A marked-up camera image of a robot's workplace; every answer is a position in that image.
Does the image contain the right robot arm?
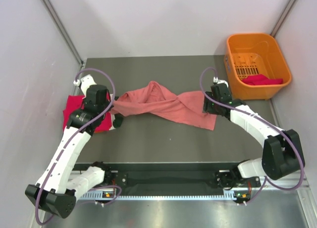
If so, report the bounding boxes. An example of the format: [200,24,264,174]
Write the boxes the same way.
[203,83,305,186]

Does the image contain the folded magenta t shirt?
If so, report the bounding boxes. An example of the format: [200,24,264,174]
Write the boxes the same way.
[62,93,112,134]

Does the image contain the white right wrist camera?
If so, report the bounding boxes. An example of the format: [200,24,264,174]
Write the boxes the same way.
[213,77,229,87]

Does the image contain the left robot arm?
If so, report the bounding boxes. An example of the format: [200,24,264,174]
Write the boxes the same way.
[25,84,112,218]

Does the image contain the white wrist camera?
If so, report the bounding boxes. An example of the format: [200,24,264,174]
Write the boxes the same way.
[213,77,229,87]
[73,74,96,96]

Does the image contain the orange plastic basket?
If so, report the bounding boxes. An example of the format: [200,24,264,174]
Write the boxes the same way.
[224,33,292,100]

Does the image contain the folded white t shirt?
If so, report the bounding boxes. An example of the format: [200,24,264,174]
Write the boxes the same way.
[109,114,115,131]

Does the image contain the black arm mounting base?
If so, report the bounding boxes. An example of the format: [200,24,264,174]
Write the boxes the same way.
[109,162,261,196]

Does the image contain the folded dark green t shirt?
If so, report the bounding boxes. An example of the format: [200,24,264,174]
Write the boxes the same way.
[113,109,124,129]

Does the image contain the slotted grey cable duct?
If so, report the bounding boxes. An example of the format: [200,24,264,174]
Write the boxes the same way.
[79,189,250,202]

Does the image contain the salmon pink t shirt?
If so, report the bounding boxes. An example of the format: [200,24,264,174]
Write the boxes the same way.
[110,81,216,131]

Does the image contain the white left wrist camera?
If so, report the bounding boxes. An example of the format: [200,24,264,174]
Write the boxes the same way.
[73,74,96,96]

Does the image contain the magenta t shirt in basket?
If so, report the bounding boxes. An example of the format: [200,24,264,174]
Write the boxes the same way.
[242,74,283,86]

